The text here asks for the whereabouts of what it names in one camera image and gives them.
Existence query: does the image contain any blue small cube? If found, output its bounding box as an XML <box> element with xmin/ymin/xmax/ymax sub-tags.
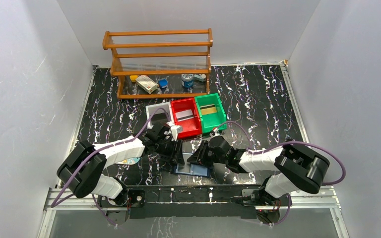
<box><xmin>157</xmin><ymin>78</ymin><xmax>168</xmax><ymax>90</ymax></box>

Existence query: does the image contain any red plastic bin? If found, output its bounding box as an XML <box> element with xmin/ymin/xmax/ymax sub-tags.
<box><xmin>170</xmin><ymin>98</ymin><xmax>202</xmax><ymax>139</ymax></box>

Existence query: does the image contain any white red small box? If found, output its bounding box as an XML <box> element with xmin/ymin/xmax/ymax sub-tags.
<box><xmin>135</xmin><ymin>75</ymin><xmax>158</xmax><ymax>94</ymax></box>

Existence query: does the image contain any black card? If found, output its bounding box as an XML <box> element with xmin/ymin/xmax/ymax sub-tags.
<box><xmin>153</xmin><ymin>113</ymin><xmax>170</xmax><ymax>121</ymax></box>

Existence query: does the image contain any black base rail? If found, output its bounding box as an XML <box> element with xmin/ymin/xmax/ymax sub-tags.
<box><xmin>97</xmin><ymin>183</ymin><xmax>339</xmax><ymax>227</ymax></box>

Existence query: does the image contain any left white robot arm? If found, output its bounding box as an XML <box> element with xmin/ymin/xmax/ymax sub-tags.
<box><xmin>57</xmin><ymin>122</ymin><xmax>184</xmax><ymax>206</ymax></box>

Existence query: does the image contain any gold card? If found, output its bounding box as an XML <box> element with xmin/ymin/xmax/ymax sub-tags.
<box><xmin>199</xmin><ymin>105</ymin><xmax>218</xmax><ymax>115</ymax></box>

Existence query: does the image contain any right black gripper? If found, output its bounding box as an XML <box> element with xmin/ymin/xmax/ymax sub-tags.
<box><xmin>187</xmin><ymin>140</ymin><xmax>227</xmax><ymax>168</ymax></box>

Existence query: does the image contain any navy blue card holder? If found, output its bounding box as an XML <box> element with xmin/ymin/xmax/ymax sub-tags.
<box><xmin>170</xmin><ymin>152</ymin><xmax>213</xmax><ymax>178</ymax></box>

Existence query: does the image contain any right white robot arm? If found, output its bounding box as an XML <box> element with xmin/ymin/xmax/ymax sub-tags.
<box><xmin>187</xmin><ymin>136</ymin><xmax>330</xmax><ymax>206</ymax></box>

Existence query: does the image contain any grey tape dispenser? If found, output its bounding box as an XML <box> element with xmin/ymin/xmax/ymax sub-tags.
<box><xmin>193</xmin><ymin>74</ymin><xmax>207</xmax><ymax>82</ymax></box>

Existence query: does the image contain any wooden shelf rack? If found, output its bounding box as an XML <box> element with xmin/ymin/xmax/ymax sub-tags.
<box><xmin>102</xmin><ymin>28</ymin><xmax>214</xmax><ymax>100</ymax></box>

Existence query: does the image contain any yellow small object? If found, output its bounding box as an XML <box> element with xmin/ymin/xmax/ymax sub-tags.
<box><xmin>129</xmin><ymin>75</ymin><xmax>138</xmax><ymax>82</ymax></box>

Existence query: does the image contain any white plastic bin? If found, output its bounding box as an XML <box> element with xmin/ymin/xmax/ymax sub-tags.
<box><xmin>146</xmin><ymin>102</ymin><xmax>174</xmax><ymax>128</ymax></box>

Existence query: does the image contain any blue round tin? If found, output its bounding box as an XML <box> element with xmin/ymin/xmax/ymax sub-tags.
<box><xmin>181</xmin><ymin>74</ymin><xmax>194</xmax><ymax>89</ymax></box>

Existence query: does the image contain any green plastic bin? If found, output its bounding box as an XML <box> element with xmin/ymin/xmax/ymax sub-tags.
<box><xmin>194</xmin><ymin>93</ymin><xmax>227</xmax><ymax>134</ymax></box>

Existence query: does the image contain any white card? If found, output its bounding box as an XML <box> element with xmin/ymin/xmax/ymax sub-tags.
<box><xmin>175</xmin><ymin>110</ymin><xmax>194</xmax><ymax>121</ymax></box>

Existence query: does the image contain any blue toothbrush blister pack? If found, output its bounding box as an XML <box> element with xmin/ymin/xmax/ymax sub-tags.
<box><xmin>117</xmin><ymin>158</ymin><xmax>140</xmax><ymax>165</ymax></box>

